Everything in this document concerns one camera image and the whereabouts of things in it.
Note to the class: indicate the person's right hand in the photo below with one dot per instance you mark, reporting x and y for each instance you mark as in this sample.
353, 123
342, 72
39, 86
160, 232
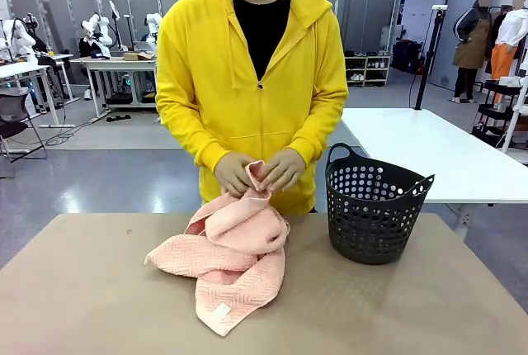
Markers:
231, 173

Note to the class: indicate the person's left hand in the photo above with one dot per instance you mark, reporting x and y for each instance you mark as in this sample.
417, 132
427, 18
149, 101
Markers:
286, 169

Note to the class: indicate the pink terry towel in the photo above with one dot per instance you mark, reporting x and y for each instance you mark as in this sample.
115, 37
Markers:
231, 256

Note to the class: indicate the person's right forearm yellow sleeve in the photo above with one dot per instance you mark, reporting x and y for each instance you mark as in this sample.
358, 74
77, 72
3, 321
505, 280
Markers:
194, 140

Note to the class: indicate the person's left forearm yellow sleeve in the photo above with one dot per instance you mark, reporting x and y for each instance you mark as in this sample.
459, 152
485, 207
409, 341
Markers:
317, 132

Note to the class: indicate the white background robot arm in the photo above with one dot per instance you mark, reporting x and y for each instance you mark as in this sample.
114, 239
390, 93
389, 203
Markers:
16, 39
97, 33
153, 31

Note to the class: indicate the person's torso yellow hoodie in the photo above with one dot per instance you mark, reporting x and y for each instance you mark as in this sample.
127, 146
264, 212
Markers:
247, 115

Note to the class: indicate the black perforated plastic basket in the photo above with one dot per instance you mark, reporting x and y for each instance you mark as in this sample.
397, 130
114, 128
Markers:
371, 223

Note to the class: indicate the white shoe rack shelf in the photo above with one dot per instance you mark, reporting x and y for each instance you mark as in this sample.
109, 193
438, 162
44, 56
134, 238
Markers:
367, 70

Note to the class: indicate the large white table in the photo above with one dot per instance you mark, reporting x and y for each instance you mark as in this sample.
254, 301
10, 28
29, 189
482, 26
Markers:
412, 144

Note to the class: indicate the flat cardboard box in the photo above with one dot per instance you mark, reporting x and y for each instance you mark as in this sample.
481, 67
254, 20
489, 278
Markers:
138, 56

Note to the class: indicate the white desk with cardboard box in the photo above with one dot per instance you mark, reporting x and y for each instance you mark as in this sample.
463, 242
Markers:
111, 64

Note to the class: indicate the black suitcase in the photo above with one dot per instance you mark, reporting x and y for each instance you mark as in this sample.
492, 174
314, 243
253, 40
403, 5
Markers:
406, 55

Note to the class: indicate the black utility cart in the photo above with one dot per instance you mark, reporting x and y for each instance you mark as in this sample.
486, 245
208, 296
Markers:
493, 115

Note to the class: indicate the black office chair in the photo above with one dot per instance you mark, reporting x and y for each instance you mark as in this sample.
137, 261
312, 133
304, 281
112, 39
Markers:
16, 124

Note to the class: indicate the person in brown apron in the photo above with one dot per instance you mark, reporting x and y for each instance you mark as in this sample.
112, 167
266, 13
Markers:
470, 45

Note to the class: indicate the white desk with robots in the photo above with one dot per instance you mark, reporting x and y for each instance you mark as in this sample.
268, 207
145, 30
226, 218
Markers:
33, 70

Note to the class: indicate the black camera tripod pole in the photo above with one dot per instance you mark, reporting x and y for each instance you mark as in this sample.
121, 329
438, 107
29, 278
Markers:
429, 62

